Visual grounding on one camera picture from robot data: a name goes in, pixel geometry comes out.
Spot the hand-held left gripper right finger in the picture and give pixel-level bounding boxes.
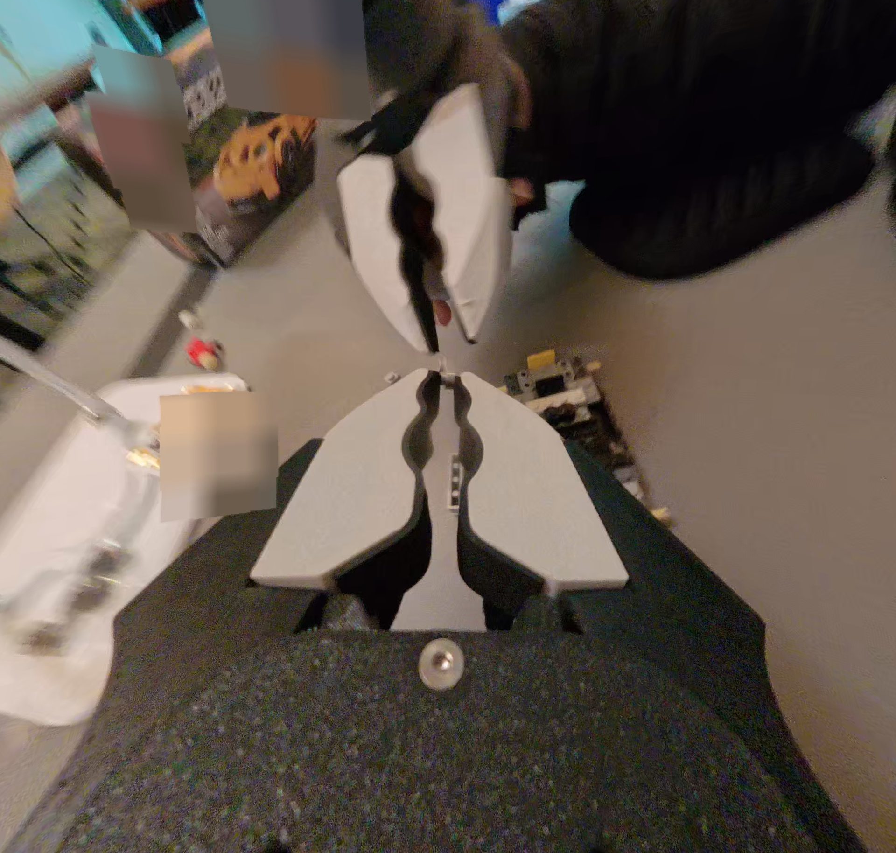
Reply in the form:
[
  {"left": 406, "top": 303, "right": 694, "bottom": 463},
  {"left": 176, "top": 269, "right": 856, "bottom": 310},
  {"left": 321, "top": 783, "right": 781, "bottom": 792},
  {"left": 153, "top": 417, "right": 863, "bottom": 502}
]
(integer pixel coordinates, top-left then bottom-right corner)
[{"left": 454, "top": 372, "right": 631, "bottom": 628}]

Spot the grey desk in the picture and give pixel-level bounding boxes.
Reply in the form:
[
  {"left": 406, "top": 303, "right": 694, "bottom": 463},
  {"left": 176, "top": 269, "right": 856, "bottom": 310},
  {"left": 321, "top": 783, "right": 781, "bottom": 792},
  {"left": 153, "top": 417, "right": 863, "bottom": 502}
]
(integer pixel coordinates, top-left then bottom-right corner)
[{"left": 0, "top": 167, "right": 896, "bottom": 853}]

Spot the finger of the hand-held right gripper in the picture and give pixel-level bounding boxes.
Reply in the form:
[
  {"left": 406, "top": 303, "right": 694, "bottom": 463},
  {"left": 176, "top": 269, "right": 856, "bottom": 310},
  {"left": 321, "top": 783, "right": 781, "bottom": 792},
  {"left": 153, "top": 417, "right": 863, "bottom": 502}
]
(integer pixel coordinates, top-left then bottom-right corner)
[
  {"left": 336, "top": 155, "right": 436, "bottom": 355},
  {"left": 412, "top": 82, "right": 515, "bottom": 344}
]

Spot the black printed toy box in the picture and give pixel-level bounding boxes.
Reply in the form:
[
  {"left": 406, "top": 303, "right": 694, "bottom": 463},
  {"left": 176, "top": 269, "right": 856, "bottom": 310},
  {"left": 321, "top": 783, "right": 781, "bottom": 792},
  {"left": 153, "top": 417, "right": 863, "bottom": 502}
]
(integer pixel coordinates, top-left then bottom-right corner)
[{"left": 183, "top": 69, "right": 321, "bottom": 269}]

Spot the brick car chassis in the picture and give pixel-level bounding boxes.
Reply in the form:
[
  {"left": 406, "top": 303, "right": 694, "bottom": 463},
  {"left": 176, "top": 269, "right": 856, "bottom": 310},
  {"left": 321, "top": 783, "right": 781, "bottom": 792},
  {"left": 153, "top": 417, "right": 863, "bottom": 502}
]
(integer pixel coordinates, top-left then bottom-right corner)
[{"left": 501, "top": 349, "right": 674, "bottom": 528}]

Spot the white book stand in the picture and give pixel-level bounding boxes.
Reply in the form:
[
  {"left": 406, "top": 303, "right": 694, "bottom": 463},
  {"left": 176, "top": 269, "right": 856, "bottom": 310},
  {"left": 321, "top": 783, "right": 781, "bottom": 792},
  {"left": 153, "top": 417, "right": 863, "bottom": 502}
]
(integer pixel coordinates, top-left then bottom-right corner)
[{"left": 0, "top": 335, "right": 281, "bottom": 728}]

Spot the red minifigure torso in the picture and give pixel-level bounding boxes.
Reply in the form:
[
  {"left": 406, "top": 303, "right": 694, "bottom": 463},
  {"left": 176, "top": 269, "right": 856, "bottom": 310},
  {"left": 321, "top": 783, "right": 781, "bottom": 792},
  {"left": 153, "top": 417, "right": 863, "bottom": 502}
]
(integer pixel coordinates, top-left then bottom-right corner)
[{"left": 183, "top": 335, "right": 226, "bottom": 372}]

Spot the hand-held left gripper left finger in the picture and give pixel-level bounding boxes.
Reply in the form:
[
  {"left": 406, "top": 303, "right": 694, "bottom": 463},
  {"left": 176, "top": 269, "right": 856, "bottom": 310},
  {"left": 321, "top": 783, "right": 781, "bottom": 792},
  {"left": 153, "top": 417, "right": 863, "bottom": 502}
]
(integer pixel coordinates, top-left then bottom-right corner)
[{"left": 249, "top": 370, "right": 438, "bottom": 624}]

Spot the clear bag of black gears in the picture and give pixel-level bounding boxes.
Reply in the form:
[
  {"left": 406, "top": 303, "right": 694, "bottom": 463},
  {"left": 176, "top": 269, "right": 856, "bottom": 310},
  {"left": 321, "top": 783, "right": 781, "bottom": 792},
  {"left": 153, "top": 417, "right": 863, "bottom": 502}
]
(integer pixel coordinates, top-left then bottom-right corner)
[{"left": 14, "top": 531, "right": 144, "bottom": 654}]

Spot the person's right forearm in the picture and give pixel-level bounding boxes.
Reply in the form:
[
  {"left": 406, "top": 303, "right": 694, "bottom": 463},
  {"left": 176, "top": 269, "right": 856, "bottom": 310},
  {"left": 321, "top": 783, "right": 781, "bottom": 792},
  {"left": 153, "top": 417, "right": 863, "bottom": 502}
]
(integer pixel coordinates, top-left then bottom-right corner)
[{"left": 498, "top": 0, "right": 896, "bottom": 281}]

